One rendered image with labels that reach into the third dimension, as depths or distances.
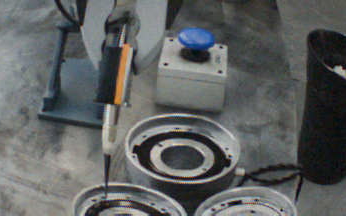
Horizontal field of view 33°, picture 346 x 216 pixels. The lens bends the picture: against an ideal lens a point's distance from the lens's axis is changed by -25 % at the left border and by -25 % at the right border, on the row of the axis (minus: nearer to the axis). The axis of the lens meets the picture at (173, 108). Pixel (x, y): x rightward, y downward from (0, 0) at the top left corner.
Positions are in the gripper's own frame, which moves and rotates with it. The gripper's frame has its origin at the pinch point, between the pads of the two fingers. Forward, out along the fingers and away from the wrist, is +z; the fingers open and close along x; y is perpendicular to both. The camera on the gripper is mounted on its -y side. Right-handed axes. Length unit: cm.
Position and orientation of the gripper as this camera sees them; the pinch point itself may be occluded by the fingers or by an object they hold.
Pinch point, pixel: (118, 63)
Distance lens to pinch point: 59.4
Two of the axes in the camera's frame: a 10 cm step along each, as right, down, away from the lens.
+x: -9.9, -1.2, 0.3
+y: 0.9, -5.5, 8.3
